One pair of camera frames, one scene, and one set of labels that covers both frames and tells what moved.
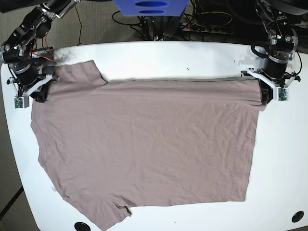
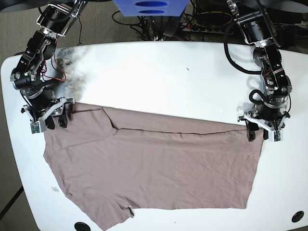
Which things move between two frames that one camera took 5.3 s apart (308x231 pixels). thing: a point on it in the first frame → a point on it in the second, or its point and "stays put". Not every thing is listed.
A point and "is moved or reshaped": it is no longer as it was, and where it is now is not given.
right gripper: (273, 71) → (267, 116)
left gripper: (28, 78) → (41, 106)
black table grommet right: (297, 216) stays put
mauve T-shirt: (108, 146) is moved or reshaped
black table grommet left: (80, 226) stays put
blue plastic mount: (151, 8) stays put
